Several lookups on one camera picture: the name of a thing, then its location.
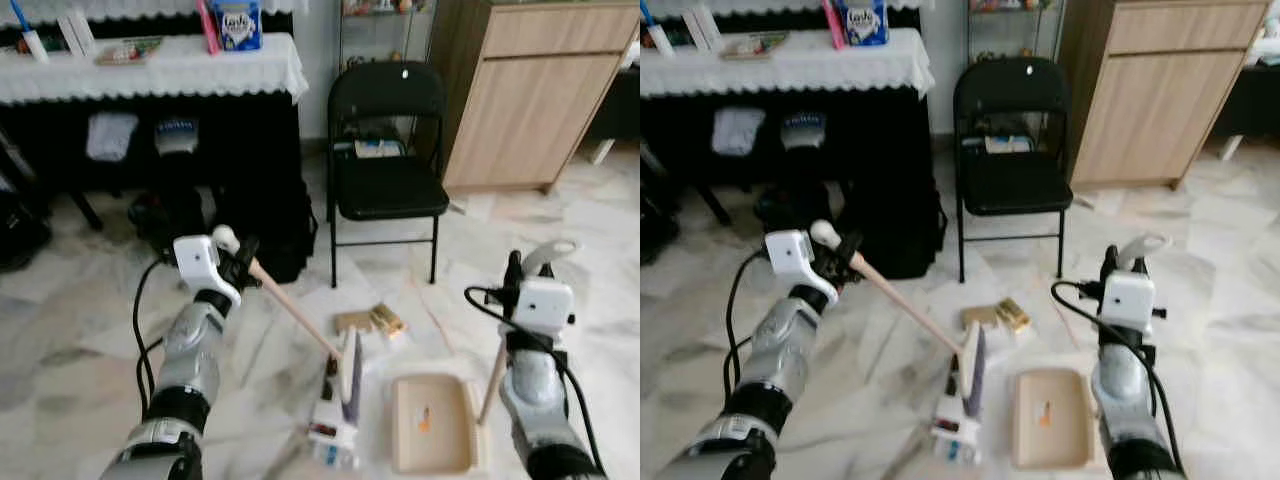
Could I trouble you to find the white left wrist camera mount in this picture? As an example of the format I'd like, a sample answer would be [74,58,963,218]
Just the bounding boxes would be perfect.
[173,235,243,306]
[765,230,839,304]

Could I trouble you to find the blue white printed pack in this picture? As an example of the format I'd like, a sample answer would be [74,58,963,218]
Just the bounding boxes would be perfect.
[153,117,201,156]
[780,112,827,151]

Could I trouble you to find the black round bin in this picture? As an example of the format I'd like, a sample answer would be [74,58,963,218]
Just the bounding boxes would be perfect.
[755,180,836,236]
[128,185,211,256]

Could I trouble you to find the wooden handled broom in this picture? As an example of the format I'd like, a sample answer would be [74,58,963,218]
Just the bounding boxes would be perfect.
[808,220,991,416]
[213,225,367,429]

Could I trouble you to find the black backpack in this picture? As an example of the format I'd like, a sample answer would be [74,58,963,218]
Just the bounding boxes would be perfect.
[215,180,319,284]
[845,175,948,279]

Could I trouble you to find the black soft bag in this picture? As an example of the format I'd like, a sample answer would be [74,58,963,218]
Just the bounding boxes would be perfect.
[640,190,681,263]
[0,190,53,273]

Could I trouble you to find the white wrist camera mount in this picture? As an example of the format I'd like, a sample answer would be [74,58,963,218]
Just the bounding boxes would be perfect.
[512,278,578,336]
[765,230,839,304]
[1103,270,1161,329]
[173,235,243,306]

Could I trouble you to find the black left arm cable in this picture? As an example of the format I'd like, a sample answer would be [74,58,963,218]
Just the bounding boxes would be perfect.
[133,258,191,421]
[725,250,771,421]

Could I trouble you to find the black upright piano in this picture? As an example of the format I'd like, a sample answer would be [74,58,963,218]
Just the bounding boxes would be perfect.
[0,10,306,231]
[640,10,936,226]

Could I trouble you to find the glass display shelf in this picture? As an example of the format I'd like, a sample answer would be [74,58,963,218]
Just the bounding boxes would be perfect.
[338,0,441,161]
[965,0,1066,151]

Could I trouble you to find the colourful flat book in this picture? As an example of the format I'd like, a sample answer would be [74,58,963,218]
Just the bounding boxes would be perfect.
[720,32,791,61]
[95,37,166,66]

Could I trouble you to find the light wood cabinet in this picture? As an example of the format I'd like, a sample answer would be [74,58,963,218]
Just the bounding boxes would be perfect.
[428,0,641,196]
[1058,0,1273,191]

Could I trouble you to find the white bottle blue cap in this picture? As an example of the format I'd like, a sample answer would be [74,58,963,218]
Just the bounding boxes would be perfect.
[640,0,676,56]
[8,0,49,63]

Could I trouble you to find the black table white legs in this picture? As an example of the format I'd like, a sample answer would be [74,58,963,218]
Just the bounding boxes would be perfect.
[590,70,641,166]
[1210,60,1280,161]

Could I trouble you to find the black folding chair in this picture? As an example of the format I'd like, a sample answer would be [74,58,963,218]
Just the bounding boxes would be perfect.
[326,62,451,289]
[952,57,1074,283]

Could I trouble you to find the blue tissue pack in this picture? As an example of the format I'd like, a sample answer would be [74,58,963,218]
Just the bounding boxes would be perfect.
[840,0,889,47]
[215,0,263,51]

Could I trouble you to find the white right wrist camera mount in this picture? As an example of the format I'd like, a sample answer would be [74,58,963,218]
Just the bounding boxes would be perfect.
[512,278,578,336]
[1103,270,1161,329]

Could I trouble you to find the beige dustpan white grip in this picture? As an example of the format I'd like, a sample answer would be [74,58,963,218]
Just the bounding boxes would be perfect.
[390,238,583,475]
[1010,233,1173,471]

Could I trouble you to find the folded grey cloth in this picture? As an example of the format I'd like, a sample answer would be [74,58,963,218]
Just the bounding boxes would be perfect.
[712,107,766,158]
[85,112,139,163]

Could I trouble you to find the white upright cards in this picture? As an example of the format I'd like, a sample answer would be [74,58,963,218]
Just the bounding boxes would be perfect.
[57,12,98,56]
[683,8,723,51]

